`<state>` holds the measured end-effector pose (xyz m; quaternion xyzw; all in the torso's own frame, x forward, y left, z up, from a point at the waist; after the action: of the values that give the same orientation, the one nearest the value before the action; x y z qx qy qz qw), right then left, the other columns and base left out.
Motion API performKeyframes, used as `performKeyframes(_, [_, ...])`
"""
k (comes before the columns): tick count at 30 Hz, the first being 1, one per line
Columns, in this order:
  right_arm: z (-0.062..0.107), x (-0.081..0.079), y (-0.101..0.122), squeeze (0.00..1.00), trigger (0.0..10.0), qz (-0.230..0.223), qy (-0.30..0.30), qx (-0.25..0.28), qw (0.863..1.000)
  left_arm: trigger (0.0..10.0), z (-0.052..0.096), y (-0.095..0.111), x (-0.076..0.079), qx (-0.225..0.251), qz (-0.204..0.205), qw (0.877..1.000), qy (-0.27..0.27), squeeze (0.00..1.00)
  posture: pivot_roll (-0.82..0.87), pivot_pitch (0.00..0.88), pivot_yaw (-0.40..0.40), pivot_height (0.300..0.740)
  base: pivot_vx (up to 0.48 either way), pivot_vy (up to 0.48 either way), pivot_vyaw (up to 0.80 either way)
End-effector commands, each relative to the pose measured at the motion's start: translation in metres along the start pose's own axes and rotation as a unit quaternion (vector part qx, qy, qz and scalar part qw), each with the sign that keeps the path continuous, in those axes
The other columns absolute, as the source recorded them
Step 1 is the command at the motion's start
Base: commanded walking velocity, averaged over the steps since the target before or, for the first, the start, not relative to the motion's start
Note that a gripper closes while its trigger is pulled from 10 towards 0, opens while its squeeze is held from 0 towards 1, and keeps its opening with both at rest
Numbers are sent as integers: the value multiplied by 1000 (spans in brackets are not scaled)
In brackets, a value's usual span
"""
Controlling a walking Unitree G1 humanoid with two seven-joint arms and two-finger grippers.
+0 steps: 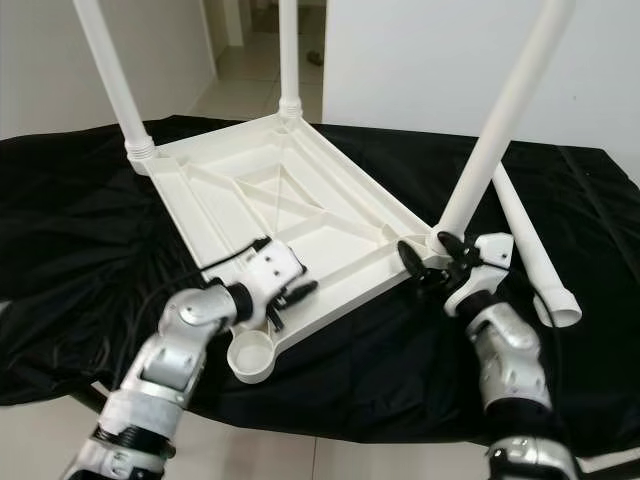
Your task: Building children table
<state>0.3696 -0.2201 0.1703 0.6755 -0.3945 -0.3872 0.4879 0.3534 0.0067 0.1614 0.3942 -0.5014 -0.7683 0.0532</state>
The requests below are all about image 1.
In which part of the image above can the black table cloth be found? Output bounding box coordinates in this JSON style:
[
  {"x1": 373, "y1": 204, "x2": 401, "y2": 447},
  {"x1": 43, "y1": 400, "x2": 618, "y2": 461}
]
[{"x1": 0, "y1": 115, "x2": 640, "y2": 456}]

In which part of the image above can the white plastic children table top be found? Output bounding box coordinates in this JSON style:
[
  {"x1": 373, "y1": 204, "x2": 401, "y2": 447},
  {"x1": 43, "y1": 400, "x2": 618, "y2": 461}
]
[{"x1": 135, "y1": 110, "x2": 456, "y2": 384}]

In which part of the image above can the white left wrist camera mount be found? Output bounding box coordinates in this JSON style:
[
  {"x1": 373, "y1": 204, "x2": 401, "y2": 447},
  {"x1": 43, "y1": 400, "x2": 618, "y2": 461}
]
[{"x1": 245, "y1": 240, "x2": 307, "y2": 308}]

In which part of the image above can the white door frame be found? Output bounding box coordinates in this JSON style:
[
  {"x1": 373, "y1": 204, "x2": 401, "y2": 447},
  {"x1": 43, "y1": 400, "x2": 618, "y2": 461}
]
[{"x1": 205, "y1": 0, "x2": 246, "y2": 49}]

